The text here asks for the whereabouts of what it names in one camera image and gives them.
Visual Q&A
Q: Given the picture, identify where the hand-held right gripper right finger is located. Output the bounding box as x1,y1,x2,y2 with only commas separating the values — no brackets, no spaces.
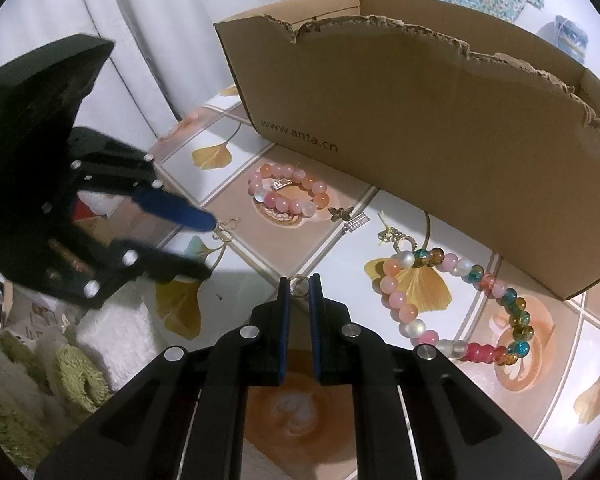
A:
309,274,563,480

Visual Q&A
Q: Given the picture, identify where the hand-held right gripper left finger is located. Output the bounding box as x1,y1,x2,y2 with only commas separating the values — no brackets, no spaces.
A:
35,275,293,480

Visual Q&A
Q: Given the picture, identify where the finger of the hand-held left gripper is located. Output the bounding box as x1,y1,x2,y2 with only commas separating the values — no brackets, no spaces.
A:
67,132,216,231
75,240,212,309

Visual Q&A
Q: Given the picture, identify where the small abacus charm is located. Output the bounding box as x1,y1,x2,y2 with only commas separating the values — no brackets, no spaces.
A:
342,214,372,234

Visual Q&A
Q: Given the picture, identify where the gold charm with yellow tassel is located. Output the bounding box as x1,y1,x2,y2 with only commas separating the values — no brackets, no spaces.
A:
376,211,417,252

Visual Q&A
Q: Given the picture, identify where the brown cardboard box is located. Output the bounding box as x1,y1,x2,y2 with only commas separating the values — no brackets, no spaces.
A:
214,0,600,302

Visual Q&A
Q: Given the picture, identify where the ginkgo patterned table cover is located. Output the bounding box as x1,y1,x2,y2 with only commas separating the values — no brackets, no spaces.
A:
147,85,600,480

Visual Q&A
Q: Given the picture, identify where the white fluffy towel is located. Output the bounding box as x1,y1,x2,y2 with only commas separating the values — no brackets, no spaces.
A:
77,275,162,392

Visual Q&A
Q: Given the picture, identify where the green shaggy rug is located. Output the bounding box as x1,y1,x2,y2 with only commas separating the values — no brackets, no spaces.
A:
0,330,112,466

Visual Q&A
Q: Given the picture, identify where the white curtain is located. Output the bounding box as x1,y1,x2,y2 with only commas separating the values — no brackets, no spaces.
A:
10,0,317,153

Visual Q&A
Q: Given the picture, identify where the pink bead bracelet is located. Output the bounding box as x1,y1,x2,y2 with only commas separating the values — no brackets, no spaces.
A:
247,162,331,222

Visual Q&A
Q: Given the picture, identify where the multicolour bead bracelet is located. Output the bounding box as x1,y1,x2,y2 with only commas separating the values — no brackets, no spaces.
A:
379,247,532,367

